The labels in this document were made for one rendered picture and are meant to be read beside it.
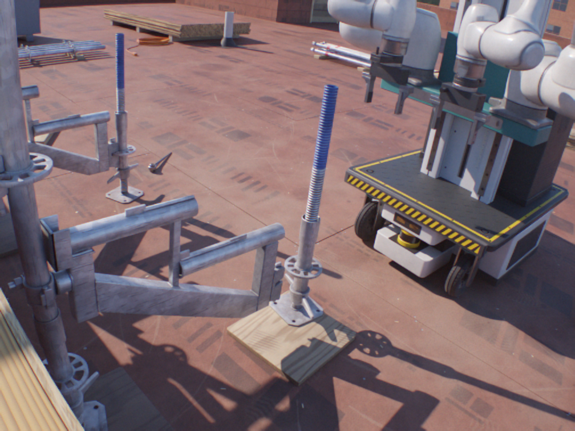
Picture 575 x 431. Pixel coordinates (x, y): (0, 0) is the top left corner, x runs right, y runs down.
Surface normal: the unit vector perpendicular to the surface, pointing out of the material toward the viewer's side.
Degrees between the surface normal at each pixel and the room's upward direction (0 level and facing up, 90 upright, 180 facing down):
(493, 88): 90
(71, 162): 90
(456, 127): 90
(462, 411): 0
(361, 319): 0
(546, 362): 0
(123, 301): 90
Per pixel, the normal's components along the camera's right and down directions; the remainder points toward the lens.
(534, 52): 0.22, 0.63
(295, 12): 0.70, 0.42
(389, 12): -0.51, 0.33
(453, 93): -0.75, 0.25
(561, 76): -0.98, 0.08
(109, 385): 0.11, -0.86
